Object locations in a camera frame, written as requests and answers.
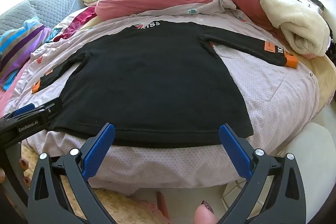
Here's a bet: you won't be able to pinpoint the black long sleeve shirt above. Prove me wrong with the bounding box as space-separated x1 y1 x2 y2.
32 21 298 148

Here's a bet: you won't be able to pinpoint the left hand fingers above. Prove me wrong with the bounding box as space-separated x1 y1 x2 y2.
0 157 32 188

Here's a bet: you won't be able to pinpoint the right hand thumb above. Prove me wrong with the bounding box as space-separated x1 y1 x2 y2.
193 200 218 224

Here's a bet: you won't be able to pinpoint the striped purple blue pillow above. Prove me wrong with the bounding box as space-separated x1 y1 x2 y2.
1 16 53 90

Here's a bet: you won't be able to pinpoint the grey quilted headboard cushion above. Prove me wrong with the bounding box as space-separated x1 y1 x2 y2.
1 0 85 34

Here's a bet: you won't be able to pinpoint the magenta red cloth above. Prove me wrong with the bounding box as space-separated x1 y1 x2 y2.
51 6 97 42

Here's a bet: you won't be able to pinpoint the cream fleece blanket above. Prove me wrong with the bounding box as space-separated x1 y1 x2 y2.
260 0 330 59

